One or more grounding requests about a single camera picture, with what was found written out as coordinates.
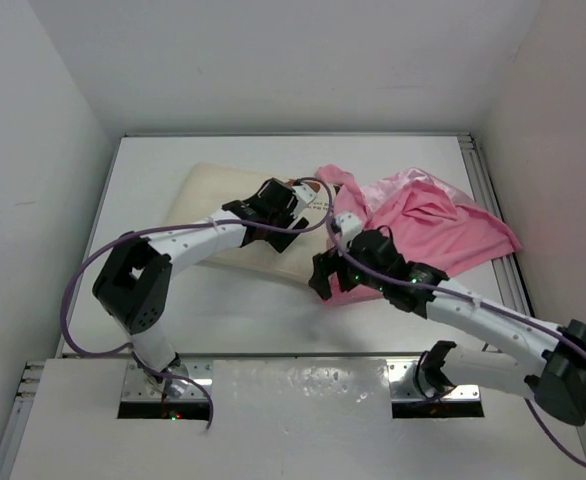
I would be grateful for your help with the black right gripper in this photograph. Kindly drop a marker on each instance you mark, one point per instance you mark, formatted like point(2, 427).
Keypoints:
point(326, 263)

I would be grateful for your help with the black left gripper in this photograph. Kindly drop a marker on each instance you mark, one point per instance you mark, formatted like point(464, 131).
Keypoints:
point(278, 239)

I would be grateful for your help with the pink satin pillowcase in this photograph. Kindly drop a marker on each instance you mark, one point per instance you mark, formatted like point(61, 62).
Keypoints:
point(430, 220)

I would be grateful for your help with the cream pillow with bear print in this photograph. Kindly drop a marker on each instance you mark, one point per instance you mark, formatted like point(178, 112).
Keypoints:
point(207, 187)

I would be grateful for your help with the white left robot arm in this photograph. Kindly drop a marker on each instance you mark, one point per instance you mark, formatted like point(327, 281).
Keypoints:
point(133, 284)

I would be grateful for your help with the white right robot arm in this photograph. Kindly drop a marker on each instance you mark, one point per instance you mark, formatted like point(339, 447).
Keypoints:
point(536, 360)

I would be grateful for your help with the white foam front board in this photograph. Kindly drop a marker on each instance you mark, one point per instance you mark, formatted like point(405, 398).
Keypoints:
point(300, 419)

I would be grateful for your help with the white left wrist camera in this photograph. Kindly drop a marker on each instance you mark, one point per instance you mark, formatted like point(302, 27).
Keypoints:
point(305, 192)

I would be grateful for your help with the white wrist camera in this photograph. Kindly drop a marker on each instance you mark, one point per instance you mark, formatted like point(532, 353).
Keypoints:
point(346, 226)
point(305, 192)

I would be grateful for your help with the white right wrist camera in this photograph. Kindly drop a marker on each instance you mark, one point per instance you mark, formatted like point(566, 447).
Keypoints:
point(346, 226)

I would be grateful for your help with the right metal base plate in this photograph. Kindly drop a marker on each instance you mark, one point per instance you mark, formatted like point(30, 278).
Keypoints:
point(404, 387)

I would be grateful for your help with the metal base plate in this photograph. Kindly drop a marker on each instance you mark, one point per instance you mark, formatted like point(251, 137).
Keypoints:
point(404, 387)
point(138, 387)

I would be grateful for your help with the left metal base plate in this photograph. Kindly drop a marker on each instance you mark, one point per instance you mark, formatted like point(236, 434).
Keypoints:
point(138, 387)

